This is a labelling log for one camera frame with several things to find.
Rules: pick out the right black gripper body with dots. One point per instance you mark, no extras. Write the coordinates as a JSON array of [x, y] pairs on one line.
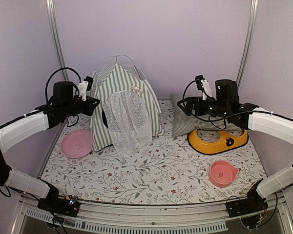
[[200, 110]]

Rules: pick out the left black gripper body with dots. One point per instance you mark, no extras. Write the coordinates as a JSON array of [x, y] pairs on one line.
[[76, 111]]

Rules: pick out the striped pet tent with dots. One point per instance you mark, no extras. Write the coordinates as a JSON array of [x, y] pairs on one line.
[[128, 116]]

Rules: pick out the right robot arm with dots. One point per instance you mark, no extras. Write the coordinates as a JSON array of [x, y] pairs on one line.
[[247, 116]]

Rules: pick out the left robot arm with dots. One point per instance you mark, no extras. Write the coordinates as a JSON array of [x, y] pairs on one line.
[[69, 100]]

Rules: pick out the green checkered cushion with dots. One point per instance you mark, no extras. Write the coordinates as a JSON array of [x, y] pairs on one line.
[[183, 124]]

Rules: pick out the pink plate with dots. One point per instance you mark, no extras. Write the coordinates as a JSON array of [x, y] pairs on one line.
[[77, 144]]

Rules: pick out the yellow double bowl holder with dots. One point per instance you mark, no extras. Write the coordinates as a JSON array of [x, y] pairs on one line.
[[226, 142]]

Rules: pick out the floral table mat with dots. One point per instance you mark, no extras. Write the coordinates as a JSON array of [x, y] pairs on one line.
[[167, 172]]

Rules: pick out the pink bowl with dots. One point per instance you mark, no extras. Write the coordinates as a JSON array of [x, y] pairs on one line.
[[222, 174]]

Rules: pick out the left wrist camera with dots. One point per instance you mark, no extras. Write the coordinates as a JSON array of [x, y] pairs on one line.
[[85, 86]]

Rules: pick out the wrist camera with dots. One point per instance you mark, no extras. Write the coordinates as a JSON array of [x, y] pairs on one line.
[[85, 86], [203, 85]]

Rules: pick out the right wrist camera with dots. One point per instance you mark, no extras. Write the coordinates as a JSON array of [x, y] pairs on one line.
[[203, 85]]

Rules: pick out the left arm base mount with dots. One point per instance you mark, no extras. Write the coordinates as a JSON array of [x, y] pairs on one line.
[[68, 205]]

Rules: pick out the front aluminium rail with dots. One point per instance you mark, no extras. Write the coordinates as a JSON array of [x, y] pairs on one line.
[[220, 217]]

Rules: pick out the left aluminium frame post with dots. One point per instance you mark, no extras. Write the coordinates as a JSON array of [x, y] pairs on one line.
[[54, 31]]

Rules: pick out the aluminium frame post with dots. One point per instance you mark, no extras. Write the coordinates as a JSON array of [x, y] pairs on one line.
[[54, 31], [247, 44]]

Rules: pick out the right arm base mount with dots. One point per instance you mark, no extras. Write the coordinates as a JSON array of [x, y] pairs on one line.
[[243, 206]]

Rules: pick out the right aluminium frame post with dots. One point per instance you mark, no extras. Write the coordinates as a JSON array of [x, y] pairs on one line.
[[247, 44]]

